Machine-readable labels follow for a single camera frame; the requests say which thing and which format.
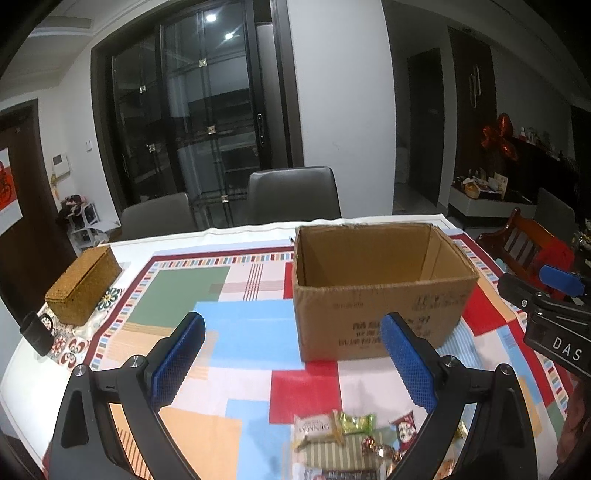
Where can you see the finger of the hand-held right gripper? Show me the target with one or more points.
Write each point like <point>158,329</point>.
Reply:
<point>517,288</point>
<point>561,277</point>

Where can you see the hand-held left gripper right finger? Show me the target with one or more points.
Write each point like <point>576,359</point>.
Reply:
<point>408,364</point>

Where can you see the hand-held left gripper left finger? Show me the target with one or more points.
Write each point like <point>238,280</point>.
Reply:
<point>180,360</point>

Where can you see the red snack packet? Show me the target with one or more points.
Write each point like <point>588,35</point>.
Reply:
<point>406,431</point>

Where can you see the green candy packet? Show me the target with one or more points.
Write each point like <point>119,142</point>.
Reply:
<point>353,422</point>

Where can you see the red foil candy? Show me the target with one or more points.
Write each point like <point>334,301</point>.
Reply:
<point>376,447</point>

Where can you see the brown cardboard box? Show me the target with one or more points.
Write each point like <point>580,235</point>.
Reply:
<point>332,314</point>

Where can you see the white snack packet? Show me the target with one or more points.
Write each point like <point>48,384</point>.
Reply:
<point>316,429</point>

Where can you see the red cloth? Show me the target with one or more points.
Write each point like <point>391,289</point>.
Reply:
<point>556,254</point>

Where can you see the brown wooden chair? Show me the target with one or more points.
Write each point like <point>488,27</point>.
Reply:
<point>512,244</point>

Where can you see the white figurine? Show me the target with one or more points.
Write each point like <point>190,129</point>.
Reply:
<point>582,233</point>

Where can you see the grey leather dining chair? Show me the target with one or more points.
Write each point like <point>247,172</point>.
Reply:
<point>159,217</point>
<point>293,194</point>
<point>556,212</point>

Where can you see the colourful patchwork tablecloth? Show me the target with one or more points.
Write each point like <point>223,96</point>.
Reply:
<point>258,332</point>

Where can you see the white low sideboard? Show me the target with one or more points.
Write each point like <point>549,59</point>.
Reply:
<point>489,207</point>

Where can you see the floral patterned mat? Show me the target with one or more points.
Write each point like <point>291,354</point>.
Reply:
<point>74,344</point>

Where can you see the striped beige snack packet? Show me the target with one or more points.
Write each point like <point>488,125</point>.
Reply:
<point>332,454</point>

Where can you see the dark snack packet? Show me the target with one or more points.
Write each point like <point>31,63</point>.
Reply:
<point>351,475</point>

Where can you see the woven rattan lidded basket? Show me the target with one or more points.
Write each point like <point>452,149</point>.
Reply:
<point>78,286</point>

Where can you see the red foil balloon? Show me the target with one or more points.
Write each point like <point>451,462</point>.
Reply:
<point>501,134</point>

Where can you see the white shoe rack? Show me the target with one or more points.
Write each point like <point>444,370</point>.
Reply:
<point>85,226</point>

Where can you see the red door poster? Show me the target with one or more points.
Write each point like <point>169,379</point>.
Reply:
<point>9,189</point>

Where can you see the black framed glass sliding door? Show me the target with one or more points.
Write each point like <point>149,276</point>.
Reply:
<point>203,115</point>

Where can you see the white wall intercom panel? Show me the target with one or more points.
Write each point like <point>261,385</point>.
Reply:
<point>60,164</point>

